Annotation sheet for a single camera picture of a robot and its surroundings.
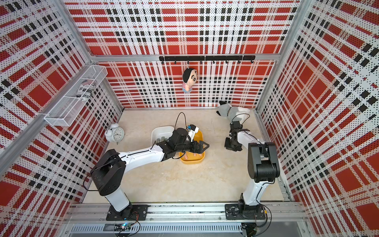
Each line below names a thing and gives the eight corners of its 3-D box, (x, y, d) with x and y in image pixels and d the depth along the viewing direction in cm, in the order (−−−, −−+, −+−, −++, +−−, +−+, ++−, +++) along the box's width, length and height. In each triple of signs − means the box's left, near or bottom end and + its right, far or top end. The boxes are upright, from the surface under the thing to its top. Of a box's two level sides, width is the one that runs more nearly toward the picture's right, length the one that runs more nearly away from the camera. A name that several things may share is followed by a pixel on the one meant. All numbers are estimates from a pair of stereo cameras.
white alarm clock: (110, 143, 102) (101, 134, 93) (118, 132, 108) (111, 122, 99) (118, 145, 101) (110, 135, 92) (126, 133, 107) (119, 123, 98)
